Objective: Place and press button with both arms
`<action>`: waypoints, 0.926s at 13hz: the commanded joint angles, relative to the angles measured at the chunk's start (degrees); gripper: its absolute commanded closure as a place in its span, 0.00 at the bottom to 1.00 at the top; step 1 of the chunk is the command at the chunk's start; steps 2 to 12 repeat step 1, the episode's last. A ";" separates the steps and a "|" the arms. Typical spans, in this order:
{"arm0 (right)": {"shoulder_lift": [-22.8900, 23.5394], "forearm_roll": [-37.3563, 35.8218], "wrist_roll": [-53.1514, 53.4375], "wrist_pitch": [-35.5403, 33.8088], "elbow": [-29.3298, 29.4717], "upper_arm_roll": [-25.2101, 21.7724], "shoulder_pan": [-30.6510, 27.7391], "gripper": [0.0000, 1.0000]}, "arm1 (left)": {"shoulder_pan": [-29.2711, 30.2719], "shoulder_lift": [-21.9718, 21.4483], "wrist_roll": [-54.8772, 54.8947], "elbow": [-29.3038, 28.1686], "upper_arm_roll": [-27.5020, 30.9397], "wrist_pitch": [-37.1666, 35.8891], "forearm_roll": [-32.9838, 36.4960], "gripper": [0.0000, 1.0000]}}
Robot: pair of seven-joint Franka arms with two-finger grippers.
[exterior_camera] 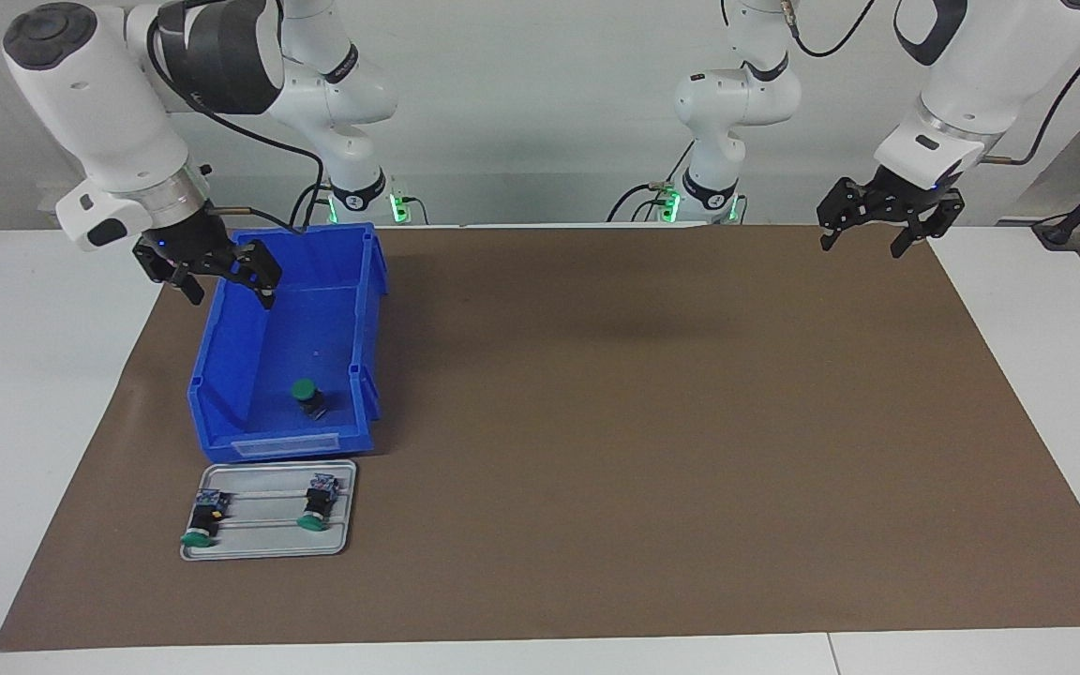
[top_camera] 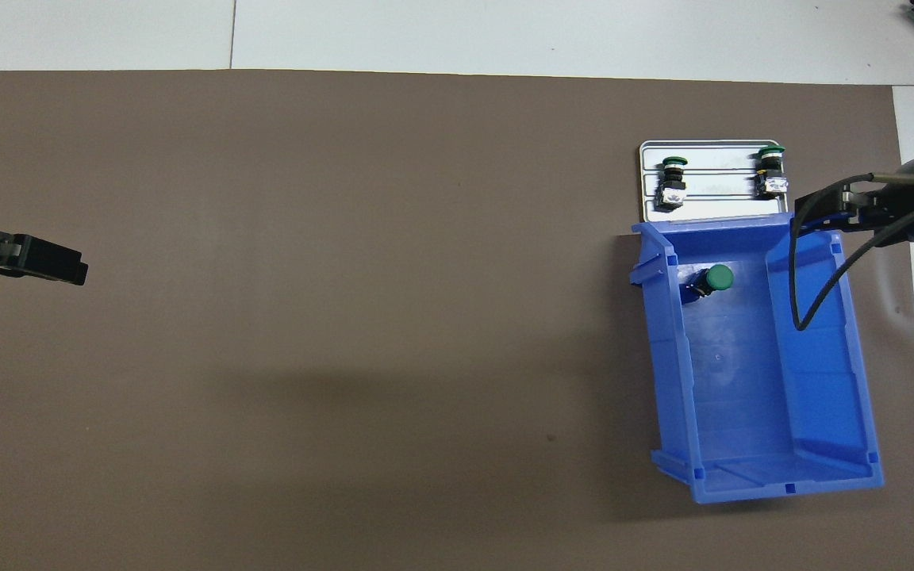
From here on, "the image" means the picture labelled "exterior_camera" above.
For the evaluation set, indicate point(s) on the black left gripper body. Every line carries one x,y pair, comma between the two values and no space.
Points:
906,192

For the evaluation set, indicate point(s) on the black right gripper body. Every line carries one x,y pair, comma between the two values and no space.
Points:
186,242

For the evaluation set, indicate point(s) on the green push button yellow mark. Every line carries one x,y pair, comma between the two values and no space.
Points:
205,517

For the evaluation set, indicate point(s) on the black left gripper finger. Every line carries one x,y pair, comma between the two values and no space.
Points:
920,230
845,202

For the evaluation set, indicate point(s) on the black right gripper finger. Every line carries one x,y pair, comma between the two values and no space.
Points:
263,281
193,291

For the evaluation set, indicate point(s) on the brown table mat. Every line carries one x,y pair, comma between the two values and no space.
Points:
643,487

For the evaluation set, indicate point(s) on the grey metal tray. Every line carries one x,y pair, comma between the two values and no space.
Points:
259,511

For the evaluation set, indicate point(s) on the blue plastic storage bin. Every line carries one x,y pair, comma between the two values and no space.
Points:
249,375

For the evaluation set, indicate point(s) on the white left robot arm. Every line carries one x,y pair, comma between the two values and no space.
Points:
737,103

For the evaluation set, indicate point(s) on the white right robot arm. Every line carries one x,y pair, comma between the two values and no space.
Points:
99,103

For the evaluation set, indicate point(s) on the green push button switch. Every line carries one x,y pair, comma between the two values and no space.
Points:
308,397
317,504

